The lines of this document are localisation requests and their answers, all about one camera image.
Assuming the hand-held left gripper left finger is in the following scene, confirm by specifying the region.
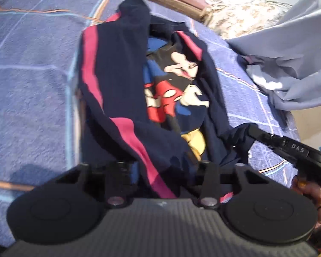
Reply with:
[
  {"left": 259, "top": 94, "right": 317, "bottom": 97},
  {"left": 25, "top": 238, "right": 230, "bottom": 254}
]
[{"left": 53, "top": 161, "right": 140, "bottom": 209}]

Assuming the blue checked bed sheet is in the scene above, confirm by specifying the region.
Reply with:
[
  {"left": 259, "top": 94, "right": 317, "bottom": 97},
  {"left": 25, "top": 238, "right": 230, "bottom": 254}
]
[{"left": 0, "top": 0, "right": 302, "bottom": 248}]

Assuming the light blue cloth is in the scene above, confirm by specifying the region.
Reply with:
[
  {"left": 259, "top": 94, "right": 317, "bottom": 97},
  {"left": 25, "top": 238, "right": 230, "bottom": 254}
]
[{"left": 226, "top": 0, "right": 321, "bottom": 111}]

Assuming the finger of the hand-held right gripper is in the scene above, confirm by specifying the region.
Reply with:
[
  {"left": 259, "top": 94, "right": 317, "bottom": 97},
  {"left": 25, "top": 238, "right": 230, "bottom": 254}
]
[{"left": 245, "top": 124, "right": 284, "bottom": 154}]

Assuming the beige patterned blanket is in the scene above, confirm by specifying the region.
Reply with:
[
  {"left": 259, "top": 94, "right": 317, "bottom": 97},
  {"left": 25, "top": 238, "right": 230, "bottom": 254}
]
[{"left": 193, "top": 0, "right": 293, "bottom": 40}]

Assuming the person's right hand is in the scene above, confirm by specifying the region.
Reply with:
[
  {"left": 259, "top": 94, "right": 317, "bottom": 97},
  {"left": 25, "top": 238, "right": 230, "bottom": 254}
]
[{"left": 291, "top": 175, "right": 321, "bottom": 236}]

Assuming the navy cartoon print shirt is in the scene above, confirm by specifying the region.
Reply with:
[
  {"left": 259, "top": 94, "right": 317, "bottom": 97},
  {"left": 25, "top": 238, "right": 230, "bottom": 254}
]
[{"left": 76, "top": 0, "right": 257, "bottom": 201}]

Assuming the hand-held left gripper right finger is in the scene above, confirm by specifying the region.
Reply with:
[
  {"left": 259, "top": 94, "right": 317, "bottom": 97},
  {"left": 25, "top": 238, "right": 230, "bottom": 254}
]
[{"left": 195, "top": 160, "right": 260, "bottom": 210}]

